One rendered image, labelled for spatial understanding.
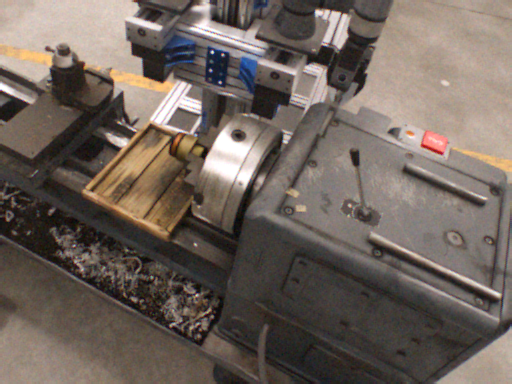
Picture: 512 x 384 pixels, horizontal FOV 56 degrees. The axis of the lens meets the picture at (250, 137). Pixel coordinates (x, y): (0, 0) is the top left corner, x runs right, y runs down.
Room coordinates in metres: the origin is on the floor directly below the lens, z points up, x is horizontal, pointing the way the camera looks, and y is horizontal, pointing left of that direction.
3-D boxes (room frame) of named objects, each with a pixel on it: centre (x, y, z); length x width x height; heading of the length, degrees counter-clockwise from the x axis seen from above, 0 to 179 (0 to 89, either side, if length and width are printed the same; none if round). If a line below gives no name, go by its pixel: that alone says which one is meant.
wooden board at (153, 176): (0.91, 0.27, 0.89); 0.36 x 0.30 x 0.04; 163
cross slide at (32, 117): (1.04, 0.63, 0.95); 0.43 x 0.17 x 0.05; 163
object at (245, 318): (0.73, -0.36, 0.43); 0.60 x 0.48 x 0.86; 73
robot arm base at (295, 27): (1.46, -0.08, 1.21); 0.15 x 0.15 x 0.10
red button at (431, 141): (0.91, -0.47, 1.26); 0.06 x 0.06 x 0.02; 73
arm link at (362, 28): (0.91, -0.19, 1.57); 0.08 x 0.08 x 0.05
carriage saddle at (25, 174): (1.04, 0.68, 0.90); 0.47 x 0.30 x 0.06; 163
